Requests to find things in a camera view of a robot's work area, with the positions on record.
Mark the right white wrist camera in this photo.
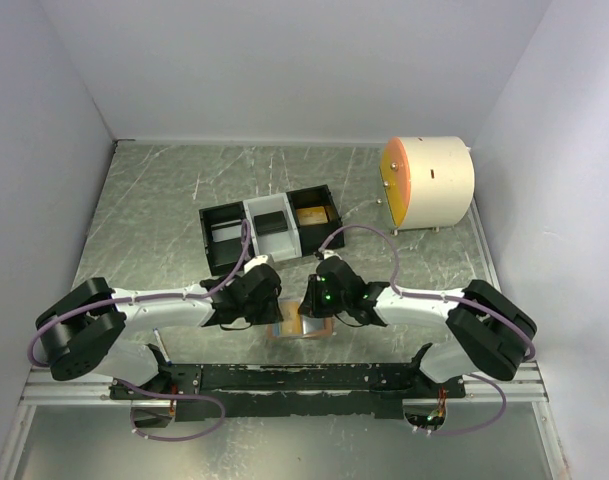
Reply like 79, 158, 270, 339
315, 249, 342, 262

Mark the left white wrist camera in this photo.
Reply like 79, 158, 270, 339
243, 254, 274, 274

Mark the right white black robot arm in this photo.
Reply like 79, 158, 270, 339
298, 256, 537, 398

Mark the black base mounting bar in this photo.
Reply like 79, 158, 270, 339
108, 362, 465, 421

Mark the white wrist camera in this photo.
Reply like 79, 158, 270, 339
315, 249, 342, 262
243, 254, 274, 274

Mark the black white three-compartment tray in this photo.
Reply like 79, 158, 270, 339
199, 184, 345, 276

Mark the orange leather card holder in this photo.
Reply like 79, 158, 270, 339
267, 300, 334, 340

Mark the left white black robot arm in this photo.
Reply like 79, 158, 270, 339
33, 263, 282, 399

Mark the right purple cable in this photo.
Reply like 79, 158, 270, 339
317, 224, 538, 436

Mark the cream cylinder with orange lid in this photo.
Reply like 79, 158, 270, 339
379, 136, 475, 231

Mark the gold VIP card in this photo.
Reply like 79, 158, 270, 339
273, 317, 304, 337

